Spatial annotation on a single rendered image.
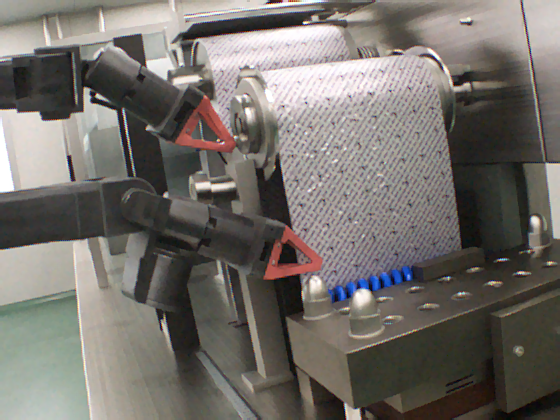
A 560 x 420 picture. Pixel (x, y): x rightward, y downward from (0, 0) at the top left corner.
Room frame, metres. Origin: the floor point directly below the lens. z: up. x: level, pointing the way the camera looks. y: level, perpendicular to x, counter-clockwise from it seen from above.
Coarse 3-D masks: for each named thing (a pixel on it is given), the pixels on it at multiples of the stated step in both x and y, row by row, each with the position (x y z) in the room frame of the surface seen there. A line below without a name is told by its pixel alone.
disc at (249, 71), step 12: (240, 72) 0.80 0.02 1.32; (252, 72) 0.76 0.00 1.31; (264, 84) 0.73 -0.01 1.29; (264, 96) 0.73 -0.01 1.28; (276, 120) 0.72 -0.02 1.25; (276, 132) 0.72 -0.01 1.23; (276, 144) 0.72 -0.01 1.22; (276, 156) 0.73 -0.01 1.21; (264, 168) 0.78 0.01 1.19; (276, 168) 0.75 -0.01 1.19
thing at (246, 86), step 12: (432, 72) 0.82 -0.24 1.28; (240, 84) 0.80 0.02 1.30; (252, 84) 0.75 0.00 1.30; (252, 96) 0.76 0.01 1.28; (444, 96) 0.81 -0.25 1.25; (264, 108) 0.73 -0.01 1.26; (444, 108) 0.81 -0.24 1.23; (264, 120) 0.73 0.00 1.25; (264, 132) 0.74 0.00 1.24; (264, 144) 0.74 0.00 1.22; (252, 156) 0.80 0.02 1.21; (264, 156) 0.75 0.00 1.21
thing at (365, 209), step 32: (288, 160) 0.73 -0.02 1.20; (320, 160) 0.74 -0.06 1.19; (352, 160) 0.76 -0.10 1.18; (384, 160) 0.77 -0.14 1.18; (416, 160) 0.78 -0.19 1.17; (448, 160) 0.80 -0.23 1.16; (288, 192) 0.73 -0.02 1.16; (320, 192) 0.74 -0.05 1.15; (352, 192) 0.75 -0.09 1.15; (384, 192) 0.77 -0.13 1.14; (416, 192) 0.78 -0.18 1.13; (448, 192) 0.80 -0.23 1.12; (320, 224) 0.74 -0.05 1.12; (352, 224) 0.75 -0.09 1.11; (384, 224) 0.77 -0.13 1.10; (416, 224) 0.78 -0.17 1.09; (448, 224) 0.80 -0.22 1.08; (352, 256) 0.75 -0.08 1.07; (384, 256) 0.76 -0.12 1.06; (416, 256) 0.78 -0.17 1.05
